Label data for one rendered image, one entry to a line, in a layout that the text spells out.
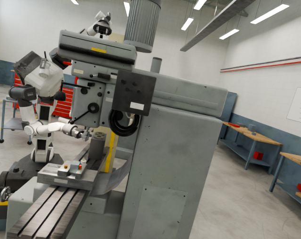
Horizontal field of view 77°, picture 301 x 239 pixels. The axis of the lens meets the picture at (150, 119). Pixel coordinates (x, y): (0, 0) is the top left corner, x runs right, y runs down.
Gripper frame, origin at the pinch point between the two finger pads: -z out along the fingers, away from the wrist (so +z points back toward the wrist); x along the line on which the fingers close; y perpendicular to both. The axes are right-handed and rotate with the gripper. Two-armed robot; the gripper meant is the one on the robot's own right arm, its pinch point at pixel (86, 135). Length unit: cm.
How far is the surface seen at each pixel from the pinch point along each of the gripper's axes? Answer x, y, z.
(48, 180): -25.9, 26.6, 3.8
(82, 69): -13.1, -46.2, 0.9
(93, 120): -7.0, -14.8, -9.3
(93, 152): 23.7, 23.3, 6.6
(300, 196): 291, 93, -269
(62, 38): -19, -61, 13
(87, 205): -11.3, 43.6, -18.2
